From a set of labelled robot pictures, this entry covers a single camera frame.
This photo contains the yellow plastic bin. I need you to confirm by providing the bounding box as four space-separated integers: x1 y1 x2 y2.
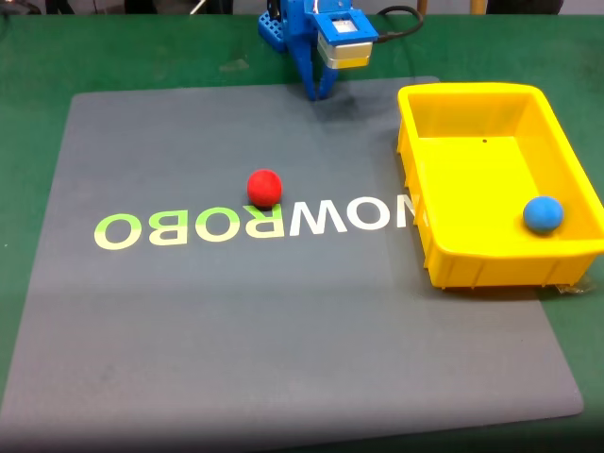
395 82 604 290

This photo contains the blue ball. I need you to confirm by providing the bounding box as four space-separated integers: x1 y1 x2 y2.
522 195 565 234

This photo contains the black cable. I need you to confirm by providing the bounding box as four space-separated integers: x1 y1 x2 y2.
371 5 425 46

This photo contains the red ball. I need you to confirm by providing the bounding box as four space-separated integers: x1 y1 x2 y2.
246 168 284 209

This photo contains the clear tape piece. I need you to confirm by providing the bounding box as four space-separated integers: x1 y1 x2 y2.
555 276 596 296

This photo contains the silver camera box blue mount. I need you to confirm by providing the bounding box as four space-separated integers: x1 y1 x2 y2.
314 10 380 72

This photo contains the grey mat with lettering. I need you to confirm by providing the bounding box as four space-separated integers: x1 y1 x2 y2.
0 75 585 445

